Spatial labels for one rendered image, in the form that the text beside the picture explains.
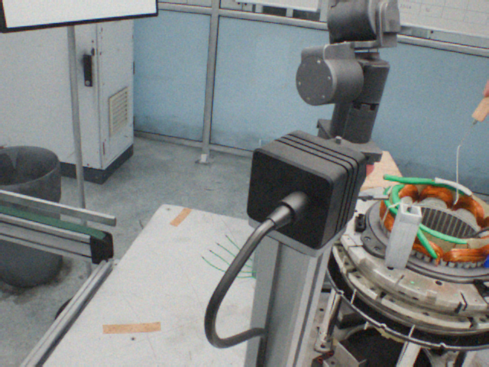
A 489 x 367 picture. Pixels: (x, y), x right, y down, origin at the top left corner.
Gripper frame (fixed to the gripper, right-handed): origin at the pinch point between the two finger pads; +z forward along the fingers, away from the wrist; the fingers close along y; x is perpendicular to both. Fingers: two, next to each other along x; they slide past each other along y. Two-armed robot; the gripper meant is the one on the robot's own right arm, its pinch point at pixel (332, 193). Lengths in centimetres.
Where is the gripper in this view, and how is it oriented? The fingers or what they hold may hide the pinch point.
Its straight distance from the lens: 67.5
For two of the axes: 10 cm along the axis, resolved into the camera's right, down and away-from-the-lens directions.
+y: 1.0, 4.8, -8.7
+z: -1.5, 8.7, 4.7
